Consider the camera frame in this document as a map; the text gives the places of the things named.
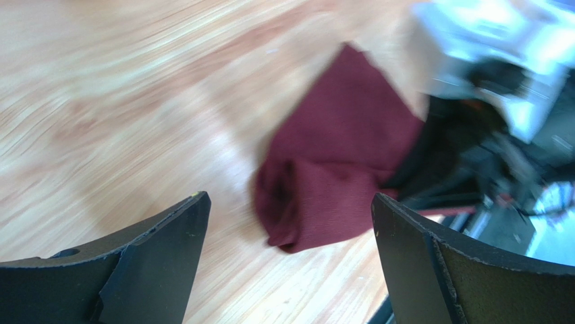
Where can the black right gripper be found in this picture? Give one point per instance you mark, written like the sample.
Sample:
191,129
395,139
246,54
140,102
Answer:
466,155

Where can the dark red cloth napkin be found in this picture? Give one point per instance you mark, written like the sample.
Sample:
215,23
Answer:
340,146

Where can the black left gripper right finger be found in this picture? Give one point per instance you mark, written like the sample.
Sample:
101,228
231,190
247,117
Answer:
437,275

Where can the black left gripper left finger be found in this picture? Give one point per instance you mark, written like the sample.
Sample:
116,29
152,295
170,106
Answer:
143,273

